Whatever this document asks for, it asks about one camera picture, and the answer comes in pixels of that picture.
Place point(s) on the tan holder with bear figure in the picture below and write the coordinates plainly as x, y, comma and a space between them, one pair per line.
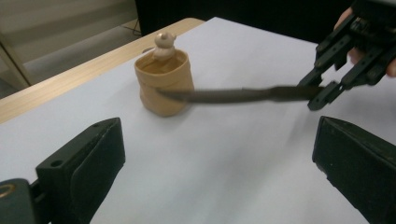
165, 74

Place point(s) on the black curtain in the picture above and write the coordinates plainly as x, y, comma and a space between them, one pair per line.
249, 12

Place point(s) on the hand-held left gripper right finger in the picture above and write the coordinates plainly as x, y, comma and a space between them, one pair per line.
358, 168

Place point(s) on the wooden table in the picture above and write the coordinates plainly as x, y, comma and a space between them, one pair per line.
62, 84

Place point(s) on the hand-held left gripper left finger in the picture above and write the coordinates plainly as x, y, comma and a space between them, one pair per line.
81, 177

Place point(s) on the dark brown comb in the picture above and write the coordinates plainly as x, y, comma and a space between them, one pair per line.
233, 95

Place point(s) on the long beige desk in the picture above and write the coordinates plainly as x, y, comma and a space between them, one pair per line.
62, 12

